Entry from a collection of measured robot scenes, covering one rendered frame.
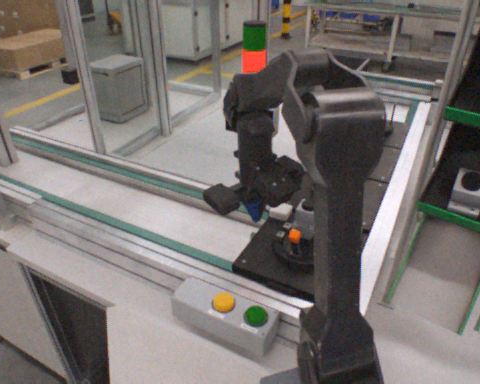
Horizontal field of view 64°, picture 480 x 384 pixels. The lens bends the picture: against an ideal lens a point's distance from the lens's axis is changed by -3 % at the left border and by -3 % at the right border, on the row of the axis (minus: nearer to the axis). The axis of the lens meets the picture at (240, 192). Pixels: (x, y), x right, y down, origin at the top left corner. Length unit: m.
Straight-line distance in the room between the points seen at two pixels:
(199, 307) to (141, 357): 0.16
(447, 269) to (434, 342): 0.20
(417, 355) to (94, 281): 0.74
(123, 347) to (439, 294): 0.62
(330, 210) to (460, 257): 0.47
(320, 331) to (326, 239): 0.11
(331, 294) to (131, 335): 0.57
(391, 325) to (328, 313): 0.52
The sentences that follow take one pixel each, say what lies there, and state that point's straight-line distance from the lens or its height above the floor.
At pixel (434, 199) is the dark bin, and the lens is 0.72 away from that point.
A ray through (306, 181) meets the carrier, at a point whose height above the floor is 0.97.
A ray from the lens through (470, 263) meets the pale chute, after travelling 0.81.
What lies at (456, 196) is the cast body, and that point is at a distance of 0.67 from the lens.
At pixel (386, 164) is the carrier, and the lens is 1.30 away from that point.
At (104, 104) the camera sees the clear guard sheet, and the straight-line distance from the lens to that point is 1.28.
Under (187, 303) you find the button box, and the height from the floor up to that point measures 0.96.
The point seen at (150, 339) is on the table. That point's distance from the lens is 0.89.
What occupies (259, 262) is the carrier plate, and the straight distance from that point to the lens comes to 0.86.
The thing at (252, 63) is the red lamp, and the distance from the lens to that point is 0.87.
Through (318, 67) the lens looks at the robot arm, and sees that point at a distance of 0.43.
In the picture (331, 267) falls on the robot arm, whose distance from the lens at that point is 0.41.
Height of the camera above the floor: 1.56
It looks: 33 degrees down
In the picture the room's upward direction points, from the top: straight up
